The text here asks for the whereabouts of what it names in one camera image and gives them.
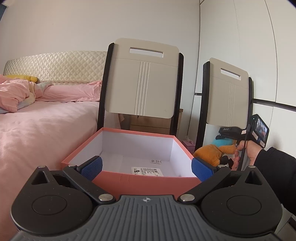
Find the pink crumpled duvet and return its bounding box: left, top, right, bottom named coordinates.
left=0, top=75, right=52, bottom=114

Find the beige chair right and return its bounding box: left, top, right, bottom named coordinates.
left=195, top=58, right=253, bottom=150

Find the orange plush toy blue shirt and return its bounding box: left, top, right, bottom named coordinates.
left=193, top=136, right=236, bottom=167

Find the yellow plush on bed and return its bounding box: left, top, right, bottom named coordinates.
left=6, top=75, right=38, bottom=83

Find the pink open shoe box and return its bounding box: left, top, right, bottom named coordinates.
left=62, top=128, right=200, bottom=198

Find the wooden drawer cabinet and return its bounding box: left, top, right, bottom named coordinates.
left=118, top=113, right=171, bottom=135

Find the beige chair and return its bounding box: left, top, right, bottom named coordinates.
left=195, top=58, right=253, bottom=150
left=97, top=38, right=184, bottom=136

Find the beige chair left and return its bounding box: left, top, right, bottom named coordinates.
left=97, top=38, right=184, bottom=136

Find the person right hand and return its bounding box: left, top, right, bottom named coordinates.
left=231, top=141, right=263, bottom=170

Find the quilted beige headboard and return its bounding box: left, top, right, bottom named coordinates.
left=4, top=51, right=107, bottom=85

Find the small pink gift box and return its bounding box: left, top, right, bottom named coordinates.
left=182, top=138, right=195, bottom=154

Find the pink bed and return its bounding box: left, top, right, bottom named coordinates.
left=1, top=81, right=101, bottom=240

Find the black sleeve forearm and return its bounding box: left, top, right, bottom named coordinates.
left=254, top=147, right=296, bottom=214

